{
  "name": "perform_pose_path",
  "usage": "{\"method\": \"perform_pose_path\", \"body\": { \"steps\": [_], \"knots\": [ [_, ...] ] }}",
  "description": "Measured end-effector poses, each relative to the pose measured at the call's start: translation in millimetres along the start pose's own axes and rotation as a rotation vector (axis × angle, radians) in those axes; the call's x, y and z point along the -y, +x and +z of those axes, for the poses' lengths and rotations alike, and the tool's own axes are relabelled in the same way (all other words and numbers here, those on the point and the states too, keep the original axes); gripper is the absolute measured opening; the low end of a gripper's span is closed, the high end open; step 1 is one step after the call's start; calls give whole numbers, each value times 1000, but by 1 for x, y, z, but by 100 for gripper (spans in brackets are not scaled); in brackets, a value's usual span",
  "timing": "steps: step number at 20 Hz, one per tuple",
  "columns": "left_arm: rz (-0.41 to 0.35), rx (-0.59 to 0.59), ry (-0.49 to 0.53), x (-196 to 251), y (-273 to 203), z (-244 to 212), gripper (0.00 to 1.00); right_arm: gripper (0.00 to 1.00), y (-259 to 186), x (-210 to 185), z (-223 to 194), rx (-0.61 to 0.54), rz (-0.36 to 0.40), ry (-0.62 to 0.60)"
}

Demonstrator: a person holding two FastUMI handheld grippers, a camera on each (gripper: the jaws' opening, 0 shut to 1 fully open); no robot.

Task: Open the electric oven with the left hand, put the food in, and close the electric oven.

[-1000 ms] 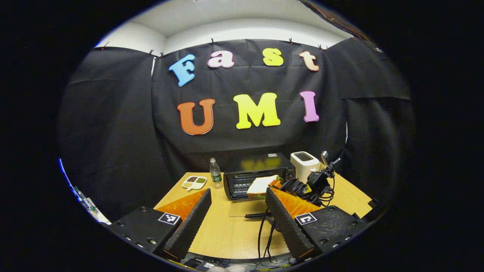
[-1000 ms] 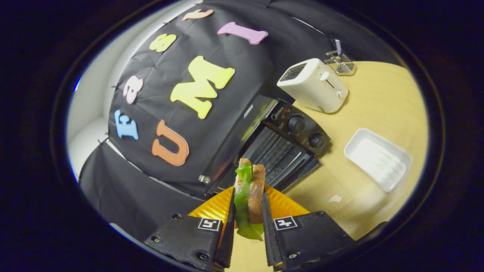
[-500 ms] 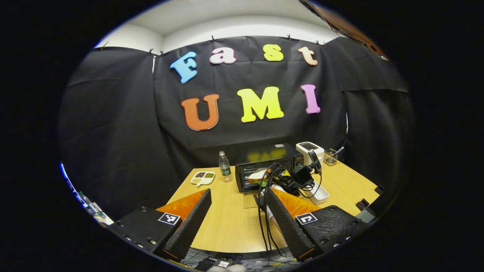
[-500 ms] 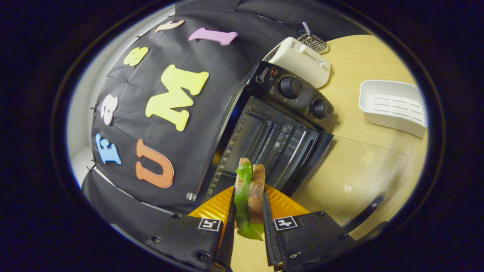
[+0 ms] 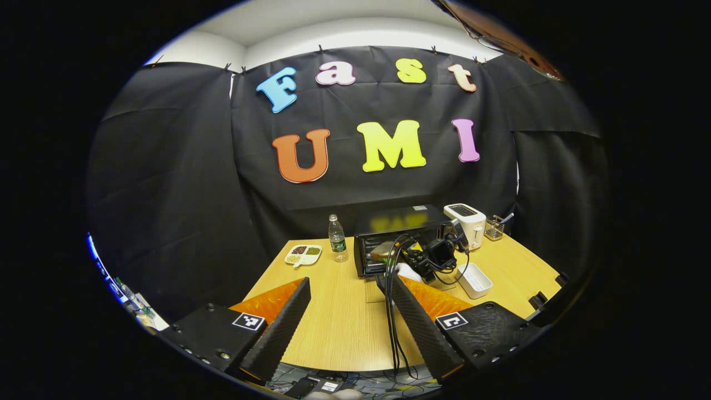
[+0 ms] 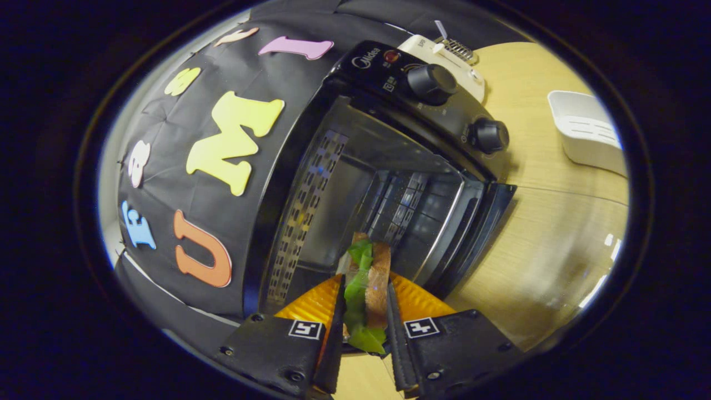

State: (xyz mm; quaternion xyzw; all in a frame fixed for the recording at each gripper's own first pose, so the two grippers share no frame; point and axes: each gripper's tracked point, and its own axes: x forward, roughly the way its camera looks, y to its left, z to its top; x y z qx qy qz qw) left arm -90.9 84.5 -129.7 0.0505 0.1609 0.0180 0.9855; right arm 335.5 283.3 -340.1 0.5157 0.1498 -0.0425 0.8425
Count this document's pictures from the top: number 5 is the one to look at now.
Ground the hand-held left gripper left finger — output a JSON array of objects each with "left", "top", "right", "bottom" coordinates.
[{"left": 160, "top": 277, "right": 312, "bottom": 384}]

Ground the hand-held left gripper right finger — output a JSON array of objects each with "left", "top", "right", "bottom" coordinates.
[{"left": 382, "top": 274, "right": 543, "bottom": 385}]

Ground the white bread lettuce sandwich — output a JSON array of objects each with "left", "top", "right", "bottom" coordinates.
[{"left": 370, "top": 241, "right": 402, "bottom": 263}]

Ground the black electric oven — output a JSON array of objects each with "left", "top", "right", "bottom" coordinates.
[{"left": 353, "top": 204, "right": 454, "bottom": 303}]

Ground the white rectangular tray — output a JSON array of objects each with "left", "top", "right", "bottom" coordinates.
[{"left": 456, "top": 262, "right": 494, "bottom": 300}]

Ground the white toaster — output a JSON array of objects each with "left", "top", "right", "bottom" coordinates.
[{"left": 443, "top": 203, "right": 487, "bottom": 251}]

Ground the black floor device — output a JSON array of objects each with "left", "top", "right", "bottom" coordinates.
[{"left": 284, "top": 377, "right": 319, "bottom": 399}]

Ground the clear plastic water bottle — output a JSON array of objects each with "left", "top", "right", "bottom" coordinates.
[{"left": 328, "top": 214, "right": 349, "bottom": 263}]

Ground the white divided snack plate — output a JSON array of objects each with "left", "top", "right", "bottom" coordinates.
[{"left": 284, "top": 244, "right": 323, "bottom": 269}]

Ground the white paper sheet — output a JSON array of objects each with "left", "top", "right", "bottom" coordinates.
[{"left": 136, "top": 308, "right": 169, "bottom": 333}]

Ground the black backdrop cloth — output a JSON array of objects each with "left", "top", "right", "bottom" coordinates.
[{"left": 86, "top": 46, "right": 609, "bottom": 324}]

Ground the blurred brown object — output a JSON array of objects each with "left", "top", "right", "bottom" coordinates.
[{"left": 436, "top": 0, "right": 565, "bottom": 82}]

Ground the black cable bundle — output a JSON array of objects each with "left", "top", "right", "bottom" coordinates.
[{"left": 382, "top": 233, "right": 473, "bottom": 379}]

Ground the wire mesh basket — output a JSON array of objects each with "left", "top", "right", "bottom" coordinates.
[{"left": 484, "top": 216, "right": 507, "bottom": 242}]

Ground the tangle of floor cables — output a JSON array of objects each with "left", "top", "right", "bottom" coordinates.
[{"left": 267, "top": 364, "right": 440, "bottom": 399}]

